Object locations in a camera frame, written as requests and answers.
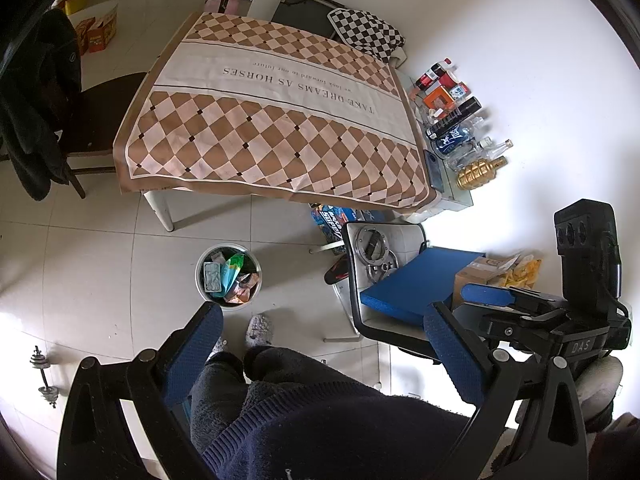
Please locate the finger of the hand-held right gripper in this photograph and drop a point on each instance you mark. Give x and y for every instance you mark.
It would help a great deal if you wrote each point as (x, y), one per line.
(462, 312)
(487, 294)

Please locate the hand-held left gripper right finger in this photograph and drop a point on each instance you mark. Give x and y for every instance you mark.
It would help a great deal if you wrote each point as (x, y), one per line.
(450, 350)

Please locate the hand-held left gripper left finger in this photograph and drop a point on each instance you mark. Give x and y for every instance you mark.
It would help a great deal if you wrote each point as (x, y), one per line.
(192, 355)

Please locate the white round trash bin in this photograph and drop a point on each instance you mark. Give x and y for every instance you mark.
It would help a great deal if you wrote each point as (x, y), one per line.
(225, 306)

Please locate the person's right forearm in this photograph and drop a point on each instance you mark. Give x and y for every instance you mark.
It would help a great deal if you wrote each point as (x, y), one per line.
(602, 385)

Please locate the brown cardboard box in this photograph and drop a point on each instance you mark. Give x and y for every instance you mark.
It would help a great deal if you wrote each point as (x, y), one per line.
(475, 277)

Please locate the yellow snack bag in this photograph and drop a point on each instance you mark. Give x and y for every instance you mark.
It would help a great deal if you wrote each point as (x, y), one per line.
(522, 272)

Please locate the blue foam board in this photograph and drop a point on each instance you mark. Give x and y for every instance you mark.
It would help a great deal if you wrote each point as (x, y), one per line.
(420, 285)

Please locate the glass side table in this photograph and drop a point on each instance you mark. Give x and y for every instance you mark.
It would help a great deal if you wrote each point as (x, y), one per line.
(457, 199)

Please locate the gold grenade-shaped bottle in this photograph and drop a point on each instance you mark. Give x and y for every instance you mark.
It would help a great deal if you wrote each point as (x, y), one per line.
(477, 174)

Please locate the person's navy knit sweater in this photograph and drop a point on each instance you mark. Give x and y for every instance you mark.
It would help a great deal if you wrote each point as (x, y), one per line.
(350, 440)

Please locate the dark blue phone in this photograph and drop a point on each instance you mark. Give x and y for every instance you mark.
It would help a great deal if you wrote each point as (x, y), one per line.
(435, 170)

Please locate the clear glass bottle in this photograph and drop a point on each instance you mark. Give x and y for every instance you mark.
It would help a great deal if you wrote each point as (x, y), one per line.
(480, 152)

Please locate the white table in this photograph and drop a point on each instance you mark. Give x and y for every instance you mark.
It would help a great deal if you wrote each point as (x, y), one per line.
(159, 210)

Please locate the black dumbbell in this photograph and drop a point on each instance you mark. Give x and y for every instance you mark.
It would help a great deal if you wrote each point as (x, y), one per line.
(44, 375)

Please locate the blue glass bottle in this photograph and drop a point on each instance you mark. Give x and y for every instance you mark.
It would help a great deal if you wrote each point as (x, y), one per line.
(452, 142)

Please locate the blue printed carton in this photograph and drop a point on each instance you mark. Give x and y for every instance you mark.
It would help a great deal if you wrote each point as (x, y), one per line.
(330, 220)

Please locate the black spray can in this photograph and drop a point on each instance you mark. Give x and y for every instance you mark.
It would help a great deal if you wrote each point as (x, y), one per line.
(452, 120)

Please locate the small blue white carton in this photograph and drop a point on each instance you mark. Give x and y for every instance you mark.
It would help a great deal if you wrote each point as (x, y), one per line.
(460, 91)

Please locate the red and white box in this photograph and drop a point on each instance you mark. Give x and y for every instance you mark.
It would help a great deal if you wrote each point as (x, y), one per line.
(449, 79)

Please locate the red-capped dark soda bottle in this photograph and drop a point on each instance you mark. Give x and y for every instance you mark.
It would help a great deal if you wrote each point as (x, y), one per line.
(430, 77)

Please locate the brown checkered lettered tablecloth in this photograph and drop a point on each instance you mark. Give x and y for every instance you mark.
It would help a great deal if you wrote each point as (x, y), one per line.
(280, 110)

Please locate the wooden chair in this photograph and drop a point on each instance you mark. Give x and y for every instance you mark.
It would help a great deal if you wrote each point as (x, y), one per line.
(105, 110)

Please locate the black white checkered cushion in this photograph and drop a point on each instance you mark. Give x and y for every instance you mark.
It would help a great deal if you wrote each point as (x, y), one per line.
(367, 35)

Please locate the black jacket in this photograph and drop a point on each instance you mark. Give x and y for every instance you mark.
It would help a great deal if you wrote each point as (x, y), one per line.
(42, 110)

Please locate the orange printed cardboard box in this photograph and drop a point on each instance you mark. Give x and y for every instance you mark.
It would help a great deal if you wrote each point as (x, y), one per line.
(100, 32)

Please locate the pink bag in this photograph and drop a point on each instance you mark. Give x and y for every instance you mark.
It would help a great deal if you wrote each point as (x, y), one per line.
(225, 2)

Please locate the yellow box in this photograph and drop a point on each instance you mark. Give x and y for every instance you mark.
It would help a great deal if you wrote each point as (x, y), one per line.
(76, 4)

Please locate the black folding bed frame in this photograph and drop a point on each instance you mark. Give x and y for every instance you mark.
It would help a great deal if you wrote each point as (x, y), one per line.
(305, 12)

